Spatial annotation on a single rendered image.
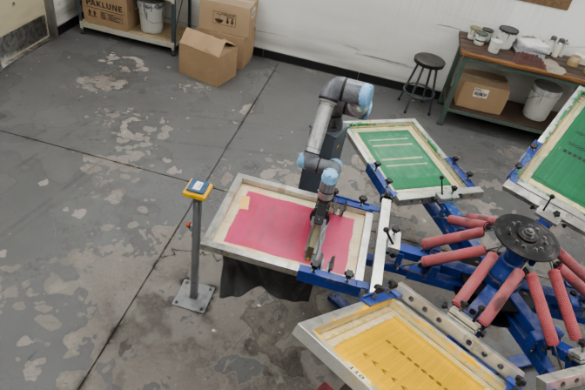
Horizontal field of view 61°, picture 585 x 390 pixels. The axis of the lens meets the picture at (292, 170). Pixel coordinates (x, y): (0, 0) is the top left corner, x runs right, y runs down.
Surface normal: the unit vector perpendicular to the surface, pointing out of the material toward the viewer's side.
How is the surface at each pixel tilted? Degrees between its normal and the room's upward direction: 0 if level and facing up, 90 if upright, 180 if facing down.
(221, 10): 89
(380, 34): 90
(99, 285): 0
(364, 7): 90
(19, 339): 0
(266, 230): 0
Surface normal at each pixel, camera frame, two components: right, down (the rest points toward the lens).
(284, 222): 0.15, -0.78
